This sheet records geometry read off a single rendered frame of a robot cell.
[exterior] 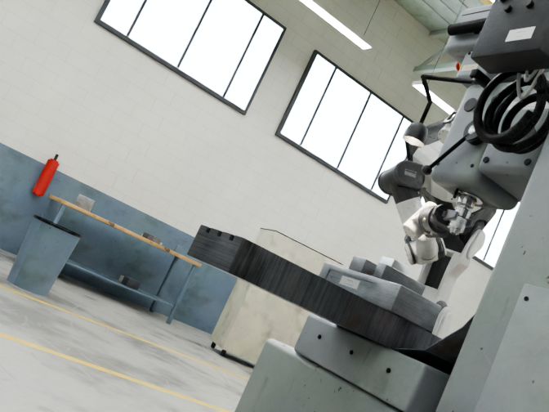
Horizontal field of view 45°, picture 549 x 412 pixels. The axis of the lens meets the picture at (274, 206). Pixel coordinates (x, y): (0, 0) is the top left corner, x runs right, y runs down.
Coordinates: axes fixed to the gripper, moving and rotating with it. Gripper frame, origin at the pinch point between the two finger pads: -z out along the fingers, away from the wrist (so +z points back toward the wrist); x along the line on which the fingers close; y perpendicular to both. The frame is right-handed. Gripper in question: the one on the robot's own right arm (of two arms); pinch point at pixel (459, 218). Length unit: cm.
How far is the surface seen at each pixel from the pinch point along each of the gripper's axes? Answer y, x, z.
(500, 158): -14.1, -5.9, -20.0
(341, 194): -157, 212, 863
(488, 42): -32, -27, -34
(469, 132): -20.7, -11.3, -8.2
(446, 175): -8.9, -9.6, -1.9
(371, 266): 23.7, -20.0, -3.9
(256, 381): 67, -27, 29
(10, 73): -72, -288, 695
